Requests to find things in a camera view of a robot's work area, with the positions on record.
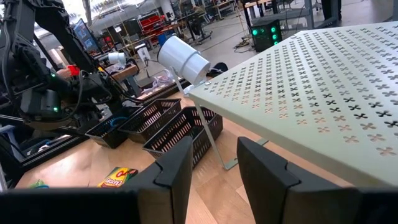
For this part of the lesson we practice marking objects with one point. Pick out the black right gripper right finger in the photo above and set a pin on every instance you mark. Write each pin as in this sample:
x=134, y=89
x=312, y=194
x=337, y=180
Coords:
x=273, y=193

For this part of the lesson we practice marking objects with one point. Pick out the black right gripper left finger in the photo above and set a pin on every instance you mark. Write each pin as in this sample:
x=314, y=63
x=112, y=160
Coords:
x=168, y=186

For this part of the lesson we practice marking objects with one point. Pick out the blue rubber band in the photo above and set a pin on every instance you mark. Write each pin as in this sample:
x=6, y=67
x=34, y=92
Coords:
x=118, y=119

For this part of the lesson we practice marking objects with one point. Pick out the black plastic mesh basket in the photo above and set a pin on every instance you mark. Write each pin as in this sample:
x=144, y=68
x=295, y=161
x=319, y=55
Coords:
x=146, y=124
x=174, y=140
x=102, y=137

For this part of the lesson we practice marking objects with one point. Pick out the yellow green crayon box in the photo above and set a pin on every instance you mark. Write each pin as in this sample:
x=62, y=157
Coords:
x=118, y=177

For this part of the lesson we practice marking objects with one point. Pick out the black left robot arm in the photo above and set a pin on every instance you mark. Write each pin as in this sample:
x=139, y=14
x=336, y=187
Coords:
x=28, y=62

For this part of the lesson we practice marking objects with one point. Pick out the wooden background table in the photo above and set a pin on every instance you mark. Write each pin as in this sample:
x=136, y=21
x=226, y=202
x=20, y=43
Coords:
x=124, y=73

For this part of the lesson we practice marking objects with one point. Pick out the person's hand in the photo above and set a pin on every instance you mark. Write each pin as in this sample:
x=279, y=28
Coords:
x=63, y=73

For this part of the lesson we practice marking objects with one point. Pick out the computer monitor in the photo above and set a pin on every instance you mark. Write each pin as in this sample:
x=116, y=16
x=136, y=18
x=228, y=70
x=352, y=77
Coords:
x=85, y=35

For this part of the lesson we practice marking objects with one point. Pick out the person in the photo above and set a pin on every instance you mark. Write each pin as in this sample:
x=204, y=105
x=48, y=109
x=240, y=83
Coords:
x=62, y=31

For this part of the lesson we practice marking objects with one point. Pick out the red storage bins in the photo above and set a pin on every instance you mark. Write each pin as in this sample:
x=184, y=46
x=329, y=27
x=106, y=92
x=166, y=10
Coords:
x=150, y=23

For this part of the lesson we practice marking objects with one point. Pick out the green perforated metal shelf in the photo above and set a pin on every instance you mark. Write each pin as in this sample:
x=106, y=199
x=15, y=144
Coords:
x=311, y=93

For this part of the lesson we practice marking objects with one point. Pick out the black box with green lights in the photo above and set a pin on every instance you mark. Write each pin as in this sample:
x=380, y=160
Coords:
x=265, y=40

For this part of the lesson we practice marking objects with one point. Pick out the black aluminium frame rails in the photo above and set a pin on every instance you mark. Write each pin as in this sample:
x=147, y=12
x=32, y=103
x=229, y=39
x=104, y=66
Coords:
x=46, y=149

